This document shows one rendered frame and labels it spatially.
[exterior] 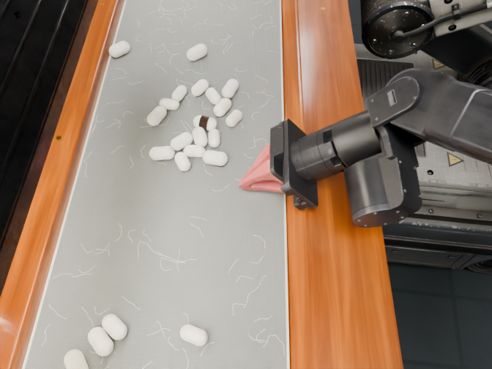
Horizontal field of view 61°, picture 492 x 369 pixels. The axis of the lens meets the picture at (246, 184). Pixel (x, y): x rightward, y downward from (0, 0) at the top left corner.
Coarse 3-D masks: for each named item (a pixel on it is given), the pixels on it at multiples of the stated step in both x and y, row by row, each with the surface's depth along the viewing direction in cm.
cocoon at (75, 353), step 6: (66, 354) 46; (72, 354) 46; (78, 354) 46; (66, 360) 46; (72, 360) 46; (78, 360) 46; (84, 360) 46; (66, 366) 46; (72, 366) 45; (78, 366) 45; (84, 366) 46
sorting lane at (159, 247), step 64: (128, 0) 81; (192, 0) 81; (256, 0) 81; (128, 64) 72; (192, 64) 72; (256, 64) 72; (128, 128) 65; (192, 128) 65; (256, 128) 65; (128, 192) 59; (192, 192) 59; (256, 192) 59; (64, 256) 54; (128, 256) 54; (192, 256) 54; (256, 256) 54; (64, 320) 50; (128, 320) 50; (192, 320) 50; (256, 320) 50
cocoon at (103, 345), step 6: (90, 330) 48; (96, 330) 47; (102, 330) 48; (90, 336) 47; (96, 336) 47; (102, 336) 47; (108, 336) 48; (90, 342) 47; (96, 342) 47; (102, 342) 47; (108, 342) 47; (96, 348) 47; (102, 348) 46; (108, 348) 47; (102, 354) 46; (108, 354) 47
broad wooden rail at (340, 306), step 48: (288, 0) 79; (336, 0) 77; (288, 48) 72; (336, 48) 70; (288, 96) 67; (336, 96) 65; (336, 192) 56; (288, 240) 55; (336, 240) 52; (288, 288) 52; (336, 288) 49; (384, 288) 49; (336, 336) 46; (384, 336) 46
